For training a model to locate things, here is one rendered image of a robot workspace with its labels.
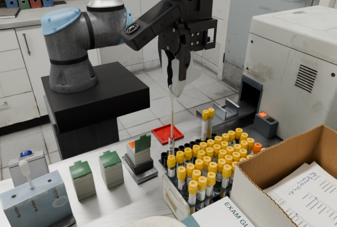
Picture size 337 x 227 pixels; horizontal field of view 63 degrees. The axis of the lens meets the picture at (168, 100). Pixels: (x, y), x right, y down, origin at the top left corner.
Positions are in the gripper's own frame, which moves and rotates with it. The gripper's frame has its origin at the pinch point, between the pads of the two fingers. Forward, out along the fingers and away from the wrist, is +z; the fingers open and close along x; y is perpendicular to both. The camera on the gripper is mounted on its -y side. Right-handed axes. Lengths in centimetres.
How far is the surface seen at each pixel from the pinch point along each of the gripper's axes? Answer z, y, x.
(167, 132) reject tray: 21.8, 6.3, 13.2
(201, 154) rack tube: 10.5, 1.5, -9.0
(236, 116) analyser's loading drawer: 18.0, 24.9, 5.6
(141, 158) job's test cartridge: 16.9, -6.6, 2.5
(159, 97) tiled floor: 109, 83, 164
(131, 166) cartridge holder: 19.8, -8.7, 4.0
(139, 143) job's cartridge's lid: 11.7, -7.1, 1.8
